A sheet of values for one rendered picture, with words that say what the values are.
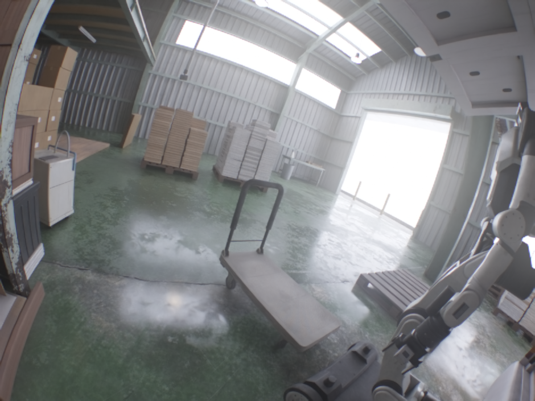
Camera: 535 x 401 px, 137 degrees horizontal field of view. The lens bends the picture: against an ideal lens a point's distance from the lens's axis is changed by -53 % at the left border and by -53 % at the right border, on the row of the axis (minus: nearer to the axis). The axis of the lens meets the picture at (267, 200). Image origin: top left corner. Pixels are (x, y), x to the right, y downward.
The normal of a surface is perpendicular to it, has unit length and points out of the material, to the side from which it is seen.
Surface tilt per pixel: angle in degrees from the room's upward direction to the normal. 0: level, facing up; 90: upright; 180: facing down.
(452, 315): 90
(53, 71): 90
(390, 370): 90
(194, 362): 0
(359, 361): 0
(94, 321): 0
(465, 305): 90
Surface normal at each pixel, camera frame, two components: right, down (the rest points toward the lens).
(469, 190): -0.87, -0.18
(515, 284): -0.82, 0.27
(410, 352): -0.01, -0.76
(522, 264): -0.76, -0.10
